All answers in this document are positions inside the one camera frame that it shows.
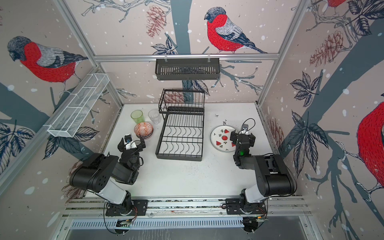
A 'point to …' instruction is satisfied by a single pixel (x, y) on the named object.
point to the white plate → (220, 138)
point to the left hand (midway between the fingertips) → (130, 136)
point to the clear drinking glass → (155, 116)
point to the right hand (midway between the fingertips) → (243, 133)
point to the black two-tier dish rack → (181, 136)
